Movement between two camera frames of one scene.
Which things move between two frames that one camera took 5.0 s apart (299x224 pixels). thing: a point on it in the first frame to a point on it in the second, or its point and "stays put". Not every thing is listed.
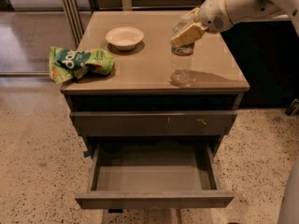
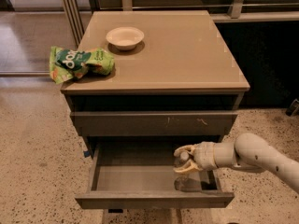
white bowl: x=124 y=38 stays put
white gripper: x=214 y=16 to x=206 y=155
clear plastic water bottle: x=182 y=67 to x=191 y=182
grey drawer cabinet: x=155 y=144 stays put
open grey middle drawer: x=154 y=173 stays put
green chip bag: x=67 y=64 stays put
